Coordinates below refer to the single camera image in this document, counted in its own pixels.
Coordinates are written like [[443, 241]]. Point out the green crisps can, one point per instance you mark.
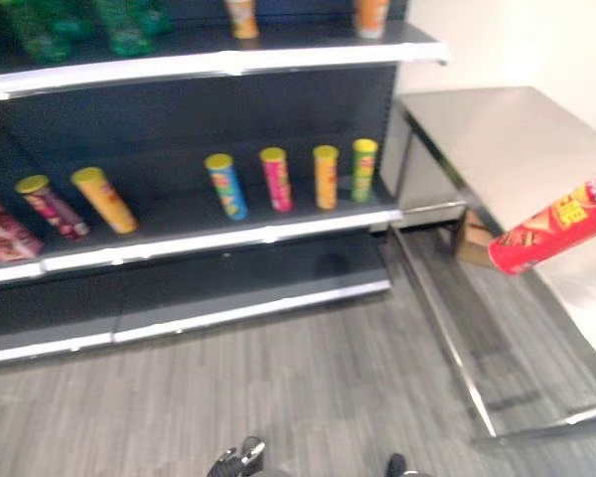
[[363, 171]]

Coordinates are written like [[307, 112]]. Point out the dark shop shelf unit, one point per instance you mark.
[[189, 124]]

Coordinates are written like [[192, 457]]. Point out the red crisps can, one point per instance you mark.
[[551, 228]]

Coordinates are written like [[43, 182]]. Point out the blue crisps can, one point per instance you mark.
[[227, 189]]

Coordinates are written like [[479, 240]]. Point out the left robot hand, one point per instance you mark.
[[246, 454]]

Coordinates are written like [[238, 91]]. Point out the brown cardboard box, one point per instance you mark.
[[477, 241]]

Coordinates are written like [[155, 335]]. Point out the purple crisps can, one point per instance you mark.
[[52, 208]]

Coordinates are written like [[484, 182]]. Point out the orange crisps can yellow lid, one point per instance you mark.
[[326, 179]]

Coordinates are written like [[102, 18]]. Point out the pink crisps can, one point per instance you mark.
[[277, 181]]

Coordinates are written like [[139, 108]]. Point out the stainless steel table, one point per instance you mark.
[[501, 134]]

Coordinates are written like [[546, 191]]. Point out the green plastic bottle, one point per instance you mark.
[[37, 30], [121, 27], [160, 15]]

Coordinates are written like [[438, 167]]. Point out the pink snack box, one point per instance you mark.
[[2, 231]]

